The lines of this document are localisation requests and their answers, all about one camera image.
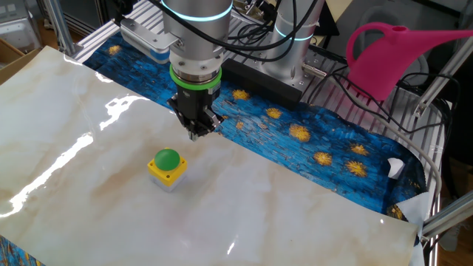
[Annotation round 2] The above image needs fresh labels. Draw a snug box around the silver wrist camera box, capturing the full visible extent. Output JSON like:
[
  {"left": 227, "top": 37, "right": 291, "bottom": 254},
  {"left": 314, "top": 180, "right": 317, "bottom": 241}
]
[{"left": 119, "top": 17, "right": 183, "bottom": 66}]

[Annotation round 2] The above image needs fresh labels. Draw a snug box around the blue starry painting cloth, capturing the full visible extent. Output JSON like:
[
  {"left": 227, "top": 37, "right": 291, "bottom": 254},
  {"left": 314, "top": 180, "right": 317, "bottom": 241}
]
[{"left": 0, "top": 31, "right": 433, "bottom": 266}]

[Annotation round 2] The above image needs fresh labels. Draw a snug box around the aluminium frame rail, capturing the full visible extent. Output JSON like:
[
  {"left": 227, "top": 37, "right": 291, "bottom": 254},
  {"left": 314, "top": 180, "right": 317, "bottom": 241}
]
[{"left": 421, "top": 201, "right": 473, "bottom": 241}]

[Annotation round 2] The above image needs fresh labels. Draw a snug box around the aluminium frame post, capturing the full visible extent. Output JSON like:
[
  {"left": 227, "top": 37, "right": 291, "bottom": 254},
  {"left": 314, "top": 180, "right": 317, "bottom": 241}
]
[
  {"left": 44, "top": 0, "right": 77, "bottom": 56},
  {"left": 412, "top": 36, "right": 473, "bottom": 119}
]

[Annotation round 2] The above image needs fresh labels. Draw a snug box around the black robot base pad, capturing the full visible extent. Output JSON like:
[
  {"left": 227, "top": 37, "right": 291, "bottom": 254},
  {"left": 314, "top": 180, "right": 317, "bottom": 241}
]
[{"left": 220, "top": 58, "right": 307, "bottom": 111}]

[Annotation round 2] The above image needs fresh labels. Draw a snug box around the pink plastic watering can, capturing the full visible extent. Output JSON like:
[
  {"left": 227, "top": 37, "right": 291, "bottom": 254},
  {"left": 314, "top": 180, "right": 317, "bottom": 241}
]
[{"left": 345, "top": 21, "right": 473, "bottom": 103}]

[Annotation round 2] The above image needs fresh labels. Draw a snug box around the black table cable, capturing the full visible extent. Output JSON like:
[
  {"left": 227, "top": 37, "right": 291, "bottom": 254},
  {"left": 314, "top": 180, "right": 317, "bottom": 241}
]
[{"left": 306, "top": 64, "right": 461, "bottom": 134}]

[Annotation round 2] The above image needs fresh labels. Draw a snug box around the grey metal case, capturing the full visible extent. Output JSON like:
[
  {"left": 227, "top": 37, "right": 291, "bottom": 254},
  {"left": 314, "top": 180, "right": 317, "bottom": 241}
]
[{"left": 0, "top": 0, "right": 41, "bottom": 52}]

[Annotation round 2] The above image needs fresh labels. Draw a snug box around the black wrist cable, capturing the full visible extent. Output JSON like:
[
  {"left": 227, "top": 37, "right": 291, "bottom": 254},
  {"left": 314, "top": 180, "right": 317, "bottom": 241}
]
[{"left": 157, "top": 0, "right": 321, "bottom": 62}]

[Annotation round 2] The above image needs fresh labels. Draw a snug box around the green button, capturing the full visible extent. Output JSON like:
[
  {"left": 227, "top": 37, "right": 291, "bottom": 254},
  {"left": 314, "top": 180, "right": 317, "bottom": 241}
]
[{"left": 146, "top": 147, "right": 188, "bottom": 193}]

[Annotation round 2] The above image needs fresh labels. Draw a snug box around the glossy marble pattern sheet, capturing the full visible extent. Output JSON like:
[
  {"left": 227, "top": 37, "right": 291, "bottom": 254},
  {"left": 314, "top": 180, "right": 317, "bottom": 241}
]
[{"left": 0, "top": 45, "right": 421, "bottom": 266}]

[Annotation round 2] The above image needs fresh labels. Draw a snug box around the thick grey cable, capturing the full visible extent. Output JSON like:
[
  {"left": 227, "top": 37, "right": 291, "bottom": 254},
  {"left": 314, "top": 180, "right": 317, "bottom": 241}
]
[{"left": 347, "top": 98, "right": 444, "bottom": 202}]

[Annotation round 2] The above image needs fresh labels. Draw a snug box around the open brown cardboard box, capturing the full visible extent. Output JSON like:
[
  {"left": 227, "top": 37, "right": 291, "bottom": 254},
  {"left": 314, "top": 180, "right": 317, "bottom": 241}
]
[{"left": 0, "top": 36, "right": 41, "bottom": 86}]

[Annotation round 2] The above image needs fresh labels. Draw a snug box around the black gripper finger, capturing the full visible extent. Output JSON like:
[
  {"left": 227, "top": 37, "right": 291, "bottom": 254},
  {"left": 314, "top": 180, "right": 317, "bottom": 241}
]
[
  {"left": 168, "top": 94, "right": 196, "bottom": 143},
  {"left": 191, "top": 106, "right": 225, "bottom": 143}
]

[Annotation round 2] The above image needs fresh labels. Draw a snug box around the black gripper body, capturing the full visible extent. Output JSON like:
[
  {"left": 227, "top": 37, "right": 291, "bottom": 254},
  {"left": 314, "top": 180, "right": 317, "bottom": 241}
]
[{"left": 176, "top": 83, "right": 222, "bottom": 122}]

